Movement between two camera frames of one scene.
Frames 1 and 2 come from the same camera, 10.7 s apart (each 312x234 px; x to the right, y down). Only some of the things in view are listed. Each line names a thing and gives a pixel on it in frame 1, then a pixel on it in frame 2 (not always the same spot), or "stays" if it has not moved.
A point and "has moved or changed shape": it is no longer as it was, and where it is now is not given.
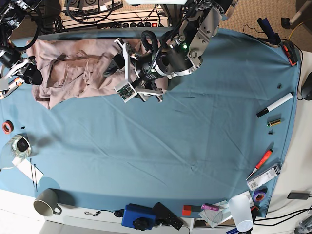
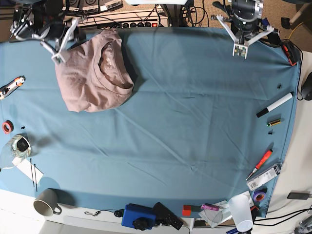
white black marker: [267, 109] stays
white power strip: [121, 19] stays
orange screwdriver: [263, 160] stays
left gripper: [17, 68] to [57, 37]
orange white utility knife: [12, 86] stays
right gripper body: [127, 90] to [243, 34]
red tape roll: [7, 126] stays
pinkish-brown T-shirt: [71, 68] has moved or changed shape
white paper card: [28, 168] stays
